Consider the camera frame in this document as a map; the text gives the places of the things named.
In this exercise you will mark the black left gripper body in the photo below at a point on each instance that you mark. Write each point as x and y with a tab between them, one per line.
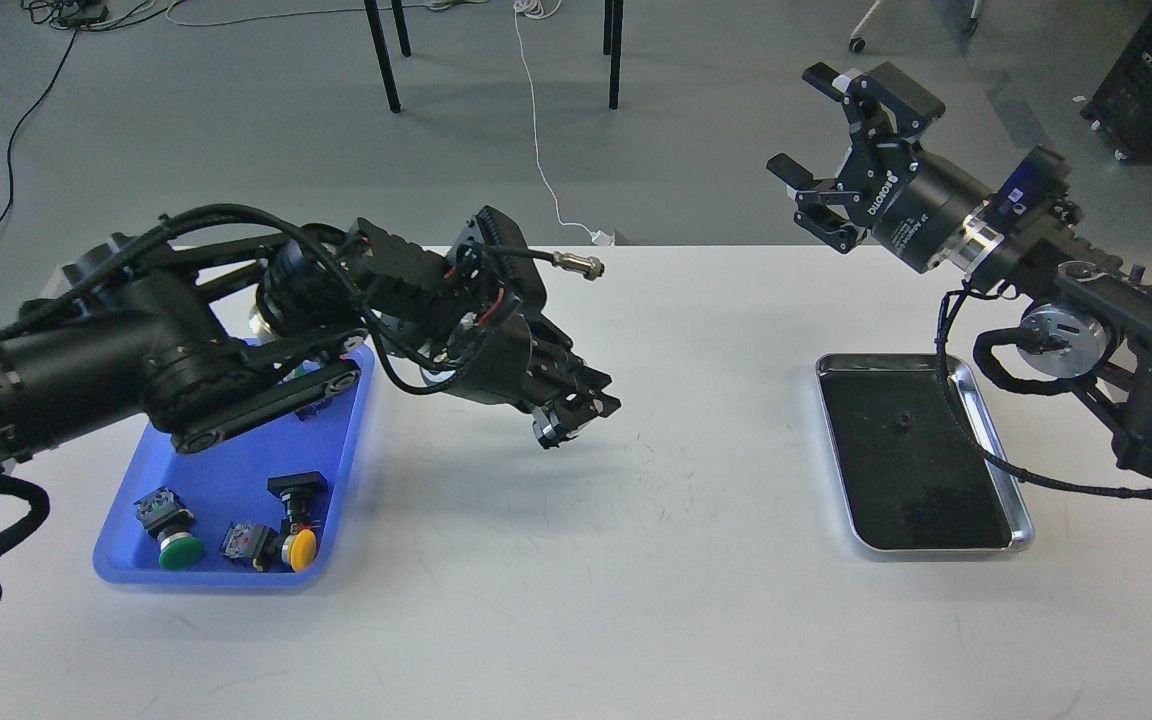
530	365

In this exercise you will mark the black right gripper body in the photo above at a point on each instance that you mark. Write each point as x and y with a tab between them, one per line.
911	201

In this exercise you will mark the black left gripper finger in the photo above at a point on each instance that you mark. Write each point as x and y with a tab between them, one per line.
557	422

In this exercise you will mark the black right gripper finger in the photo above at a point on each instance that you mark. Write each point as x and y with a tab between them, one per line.
883	106
833	210

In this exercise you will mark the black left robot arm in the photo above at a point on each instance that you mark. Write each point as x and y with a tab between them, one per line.
223	318

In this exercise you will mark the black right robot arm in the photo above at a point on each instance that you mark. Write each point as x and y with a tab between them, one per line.
1088	329

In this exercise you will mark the silver metal tray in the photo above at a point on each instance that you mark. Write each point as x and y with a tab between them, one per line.
927	493

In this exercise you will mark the blue plastic tray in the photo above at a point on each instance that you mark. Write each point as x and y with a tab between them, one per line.
229	482

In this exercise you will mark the white chair base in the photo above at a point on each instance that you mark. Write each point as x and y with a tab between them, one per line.
906	24

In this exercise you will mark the black table leg right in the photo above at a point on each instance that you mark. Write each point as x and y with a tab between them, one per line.
612	41

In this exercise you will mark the black table leg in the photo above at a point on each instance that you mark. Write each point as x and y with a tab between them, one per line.
379	41
612	41

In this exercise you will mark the black table leg left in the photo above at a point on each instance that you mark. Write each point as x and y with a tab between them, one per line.
379	41

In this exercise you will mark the black push button switch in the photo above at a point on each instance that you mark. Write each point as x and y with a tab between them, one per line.
296	492

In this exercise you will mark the yellow push button switch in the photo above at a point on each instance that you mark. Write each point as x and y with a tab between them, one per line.
257	547

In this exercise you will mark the green push button switch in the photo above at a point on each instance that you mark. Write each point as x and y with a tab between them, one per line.
168	521

